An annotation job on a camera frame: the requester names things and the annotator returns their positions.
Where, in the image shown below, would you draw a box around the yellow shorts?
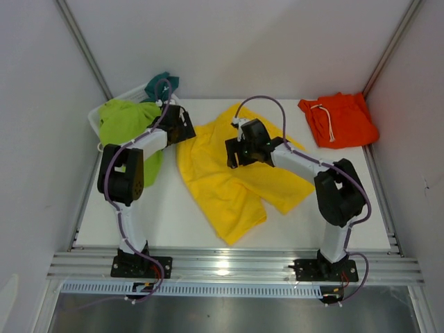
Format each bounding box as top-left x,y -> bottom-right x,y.
176,104 -> 314,246

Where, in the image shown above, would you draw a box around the lime green shorts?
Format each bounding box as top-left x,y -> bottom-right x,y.
98,98 -> 165,189

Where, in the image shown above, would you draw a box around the orange shorts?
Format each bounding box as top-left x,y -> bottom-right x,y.
298,93 -> 379,149

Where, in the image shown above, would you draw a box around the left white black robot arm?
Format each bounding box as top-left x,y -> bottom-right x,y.
97,103 -> 196,278

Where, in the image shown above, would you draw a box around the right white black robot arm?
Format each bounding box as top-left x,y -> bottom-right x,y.
225,117 -> 368,280

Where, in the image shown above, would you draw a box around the teal shorts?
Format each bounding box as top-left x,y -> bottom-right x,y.
142,71 -> 180,103

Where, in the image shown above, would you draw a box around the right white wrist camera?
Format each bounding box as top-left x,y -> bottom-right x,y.
231,117 -> 249,142

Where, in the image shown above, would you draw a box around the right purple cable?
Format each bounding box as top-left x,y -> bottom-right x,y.
232,95 -> 373,306

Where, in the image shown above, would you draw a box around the purple cable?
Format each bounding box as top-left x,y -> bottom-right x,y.
232,95 -> 373,306
103,78 -> 173,306

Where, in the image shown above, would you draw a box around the white shorts drawstring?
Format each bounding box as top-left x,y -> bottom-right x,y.
310,104 -> 336,142

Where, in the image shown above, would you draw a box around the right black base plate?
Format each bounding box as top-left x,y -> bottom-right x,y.
288,259 -> 359,282

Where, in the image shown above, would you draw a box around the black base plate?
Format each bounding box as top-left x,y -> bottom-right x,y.
288,259 -> 359,282
110,256 -> 173,279

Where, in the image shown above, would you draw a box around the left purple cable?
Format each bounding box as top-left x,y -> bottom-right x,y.
103,78 -> 173,306

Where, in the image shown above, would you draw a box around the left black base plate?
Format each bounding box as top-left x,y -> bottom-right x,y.
110,256 -> 173,279

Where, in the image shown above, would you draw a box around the aluminium mounting rail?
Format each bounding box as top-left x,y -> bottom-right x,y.
46,247 -> 425,286

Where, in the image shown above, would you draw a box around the white slotted cable duct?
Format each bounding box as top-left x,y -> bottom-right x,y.
60,280 -> 323,299

